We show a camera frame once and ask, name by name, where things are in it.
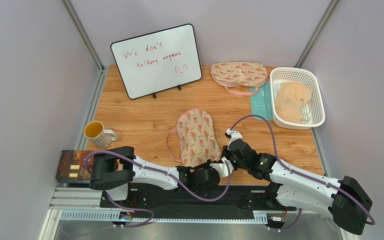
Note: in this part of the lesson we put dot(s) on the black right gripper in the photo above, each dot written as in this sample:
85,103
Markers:
231,156

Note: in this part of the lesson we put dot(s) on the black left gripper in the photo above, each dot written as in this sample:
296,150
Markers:
205,164

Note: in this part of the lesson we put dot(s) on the floral mesh laundry bag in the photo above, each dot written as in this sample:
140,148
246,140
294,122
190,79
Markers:
196,133

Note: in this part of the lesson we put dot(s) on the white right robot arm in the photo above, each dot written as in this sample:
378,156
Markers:
342,200

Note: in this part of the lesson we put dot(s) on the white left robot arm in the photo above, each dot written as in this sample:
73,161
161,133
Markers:
113,170

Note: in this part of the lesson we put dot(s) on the stacked floral laundry bags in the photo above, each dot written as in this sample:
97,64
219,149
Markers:
240,73

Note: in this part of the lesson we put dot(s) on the teal card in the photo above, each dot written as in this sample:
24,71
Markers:
261,102

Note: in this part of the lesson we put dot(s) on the beige bras in basket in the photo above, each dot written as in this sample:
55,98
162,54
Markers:
291,98

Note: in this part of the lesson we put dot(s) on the white plastic basket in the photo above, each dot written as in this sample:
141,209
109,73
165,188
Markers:
315,111

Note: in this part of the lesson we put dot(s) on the yellow patterned mug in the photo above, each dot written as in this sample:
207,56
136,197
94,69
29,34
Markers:
100,136

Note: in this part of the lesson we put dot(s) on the whiteboard with red writing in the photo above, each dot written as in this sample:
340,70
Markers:
158,61

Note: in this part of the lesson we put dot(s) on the dark book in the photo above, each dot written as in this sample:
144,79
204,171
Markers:
71,167

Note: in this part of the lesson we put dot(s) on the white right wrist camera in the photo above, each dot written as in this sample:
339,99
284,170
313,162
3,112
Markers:
233,135

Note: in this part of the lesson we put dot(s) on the aluminium frame rail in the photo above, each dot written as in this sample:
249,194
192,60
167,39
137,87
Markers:
88,202

